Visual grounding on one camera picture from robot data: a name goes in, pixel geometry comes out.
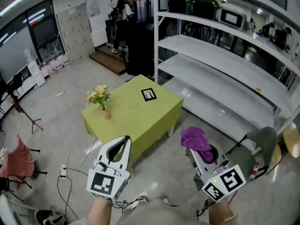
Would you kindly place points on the person's left forearm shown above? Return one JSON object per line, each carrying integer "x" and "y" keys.
{"x": 100, "y": 211}

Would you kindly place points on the folding chair with pink cloth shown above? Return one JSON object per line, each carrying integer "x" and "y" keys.
{"x": 17, "y": 158}

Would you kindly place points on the red and white bottle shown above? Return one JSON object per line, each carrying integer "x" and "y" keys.
{"x": 254, "y": 171}

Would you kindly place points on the stacked white boxes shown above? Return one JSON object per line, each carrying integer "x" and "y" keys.
{"x": 98, "y": 30}

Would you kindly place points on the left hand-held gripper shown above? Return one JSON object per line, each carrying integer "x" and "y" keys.
{"x": 103, "y": 183}

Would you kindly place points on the small white floor object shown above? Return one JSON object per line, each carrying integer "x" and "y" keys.
{"x": 60, "y": 93}

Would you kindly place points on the red and black floor stand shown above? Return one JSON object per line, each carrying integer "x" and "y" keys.
{"x": 23, "y": 112}

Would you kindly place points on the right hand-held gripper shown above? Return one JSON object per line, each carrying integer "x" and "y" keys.
{"x": 225, "y": 182}

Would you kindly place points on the person's right forearm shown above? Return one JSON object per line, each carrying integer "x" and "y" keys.
{"x": 220, "y": 211}

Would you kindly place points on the purple cloth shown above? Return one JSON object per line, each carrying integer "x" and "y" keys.
{"x": 195, "y": 139}

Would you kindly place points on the black picture frame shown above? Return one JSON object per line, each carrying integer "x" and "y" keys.
{"x": 149, "y": 94}

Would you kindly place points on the table with green tablecloth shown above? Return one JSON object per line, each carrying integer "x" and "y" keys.
{"x": 140, "y": 118}

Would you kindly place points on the white water dispenser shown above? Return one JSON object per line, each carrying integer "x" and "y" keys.
{"x": 34, "y": 71}

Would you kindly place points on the white box with black window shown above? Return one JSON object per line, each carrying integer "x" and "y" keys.
{"x": 232, "y": 16}

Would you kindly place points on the brown wooden step platform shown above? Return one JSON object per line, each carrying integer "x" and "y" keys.
{"x": 109, "y": 61}

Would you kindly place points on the black framed glass window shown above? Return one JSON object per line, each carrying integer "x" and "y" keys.
{"x": 23, "y": 43}

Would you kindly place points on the long white power strip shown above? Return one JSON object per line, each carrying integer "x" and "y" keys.
{"x": 92, "y": 147}

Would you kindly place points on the grey metal locker cabinet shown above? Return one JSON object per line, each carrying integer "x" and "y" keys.
{"x": 75, "y": 34}

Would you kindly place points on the black and white shoe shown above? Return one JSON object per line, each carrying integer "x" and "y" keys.
{"x": 50, "y": 218}

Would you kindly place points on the grey plastic chair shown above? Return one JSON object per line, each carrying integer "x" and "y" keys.
{"x": 264, "y": 139}

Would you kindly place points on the white metal shelf rack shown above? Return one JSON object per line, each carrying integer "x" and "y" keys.
{"x": 199, "y": 67}

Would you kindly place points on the round wooden stool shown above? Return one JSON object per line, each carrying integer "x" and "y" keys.
{"x": 276, "y": 156}
{"x": 291, "y": 139}

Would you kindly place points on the yellow and white flower bouquet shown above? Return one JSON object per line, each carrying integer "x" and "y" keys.
{"x": 98, "y": 95}

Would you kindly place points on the tan ceramic vase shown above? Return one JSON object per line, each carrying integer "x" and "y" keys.
{"x": 106, "y": 115}

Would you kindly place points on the black chair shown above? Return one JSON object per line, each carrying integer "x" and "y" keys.
{"x": 18, "y": 82}

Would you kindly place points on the person's beige clothing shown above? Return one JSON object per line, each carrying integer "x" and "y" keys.
{"x": 159, "y": 213}

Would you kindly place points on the black upright panel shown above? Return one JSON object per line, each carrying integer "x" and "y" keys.
{"x": 140, "y": 50}

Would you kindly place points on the dark green bin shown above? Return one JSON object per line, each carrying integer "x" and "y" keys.
{"x": 205, "y": 8}
{"x": 179, "y": 3}

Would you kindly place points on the clear water jug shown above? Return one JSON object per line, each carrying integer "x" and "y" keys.
{"x": 65, "y": 60}
{"x": 57, "y": 65}
{"x": 50, "y": 69}

